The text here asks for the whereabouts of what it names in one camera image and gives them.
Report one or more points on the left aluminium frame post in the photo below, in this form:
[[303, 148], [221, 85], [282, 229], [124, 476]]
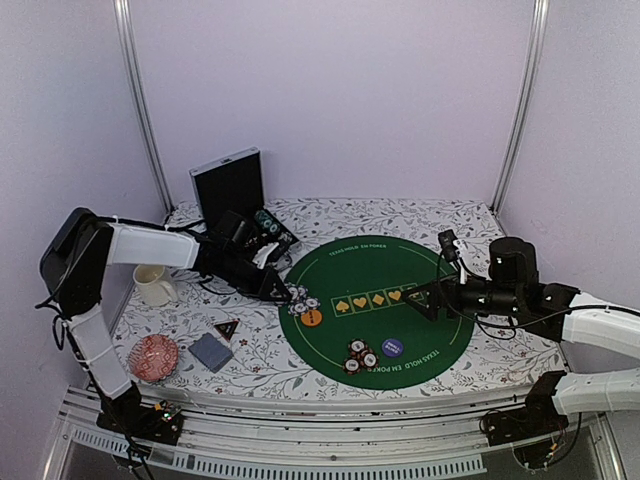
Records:
[[125, 29]]

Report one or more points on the white ceramic mug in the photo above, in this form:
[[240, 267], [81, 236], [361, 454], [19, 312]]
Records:
[[155, 285]]

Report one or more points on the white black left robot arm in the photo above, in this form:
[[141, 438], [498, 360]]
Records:
[[87, 246]]

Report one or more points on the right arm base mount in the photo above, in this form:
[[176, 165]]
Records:
[[525, 425]]

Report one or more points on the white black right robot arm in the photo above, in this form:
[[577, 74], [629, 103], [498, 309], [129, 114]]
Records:
[[552, 311]]

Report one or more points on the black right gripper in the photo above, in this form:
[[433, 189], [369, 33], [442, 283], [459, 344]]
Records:
[[436, 288]]

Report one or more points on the orange big blind button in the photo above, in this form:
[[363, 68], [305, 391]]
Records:
[[311, 318]]

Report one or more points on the aluminium poker chip case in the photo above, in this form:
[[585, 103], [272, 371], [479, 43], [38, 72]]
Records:
[[231, 188]]

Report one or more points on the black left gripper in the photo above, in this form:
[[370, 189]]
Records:
[[272, 279]]

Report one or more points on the right aluminium frame post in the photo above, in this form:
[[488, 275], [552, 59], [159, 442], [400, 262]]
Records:
[[531, 67]]

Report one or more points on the red black 100 chip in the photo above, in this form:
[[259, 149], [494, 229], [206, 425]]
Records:
[[357, 347]]

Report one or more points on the right poker chip stack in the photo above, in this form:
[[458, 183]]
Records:
[[266, 222]]

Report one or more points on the aluminium frame post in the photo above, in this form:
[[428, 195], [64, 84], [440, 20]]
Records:
[[125, 29], [531, 67]]

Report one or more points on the red patterned bowl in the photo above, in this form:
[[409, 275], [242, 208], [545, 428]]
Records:
[[153, 358]]

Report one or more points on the black triangular card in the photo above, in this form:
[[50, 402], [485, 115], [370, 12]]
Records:
[[227, 329]]

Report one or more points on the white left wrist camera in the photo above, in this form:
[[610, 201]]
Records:
[[267, 254]]

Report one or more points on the purple small blind button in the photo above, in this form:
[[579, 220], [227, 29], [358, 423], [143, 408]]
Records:
[[392, 348]]

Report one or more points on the round green poker mat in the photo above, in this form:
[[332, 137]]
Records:
[[359, 282]]

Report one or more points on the aluminium front rail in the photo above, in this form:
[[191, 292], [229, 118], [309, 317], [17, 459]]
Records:
[[235, 437]]

